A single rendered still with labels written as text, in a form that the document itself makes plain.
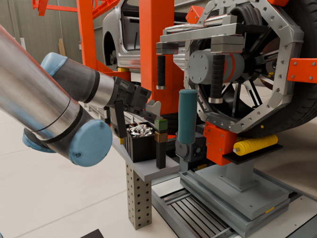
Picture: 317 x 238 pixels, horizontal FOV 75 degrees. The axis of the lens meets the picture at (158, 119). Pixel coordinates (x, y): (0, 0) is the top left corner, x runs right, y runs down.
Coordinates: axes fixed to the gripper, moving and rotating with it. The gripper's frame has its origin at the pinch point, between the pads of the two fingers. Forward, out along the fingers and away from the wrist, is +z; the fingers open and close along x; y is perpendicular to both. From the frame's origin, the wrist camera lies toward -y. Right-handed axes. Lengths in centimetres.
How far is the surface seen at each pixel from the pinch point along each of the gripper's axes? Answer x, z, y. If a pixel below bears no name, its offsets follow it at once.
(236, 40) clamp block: -14.0, 6.3, 30.3
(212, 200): 5, 57, -31
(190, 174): 30, 64, -28
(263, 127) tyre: -13.5, 42.5, 11.5
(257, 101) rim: -7.9, 40.9, 21.2
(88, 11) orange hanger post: 244, 19, 96
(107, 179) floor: 79, 37, -59
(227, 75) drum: -1.8, 23.8, 25.4
